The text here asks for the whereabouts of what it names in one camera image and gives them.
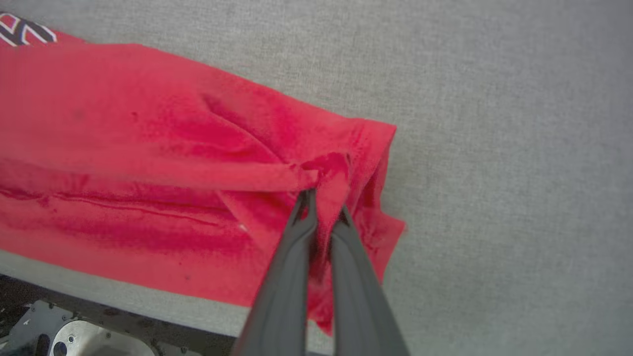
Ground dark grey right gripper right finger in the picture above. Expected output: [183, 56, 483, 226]
[329, 206, 410, 356]

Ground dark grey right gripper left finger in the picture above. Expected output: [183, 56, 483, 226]
[231, 189, 318, 356]

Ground grey fabric sofa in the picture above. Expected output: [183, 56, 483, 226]
[0, 0, 633, 356]

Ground red Bulls jersey white sleeves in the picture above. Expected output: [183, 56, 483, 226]
[0, 12, 407, 337]

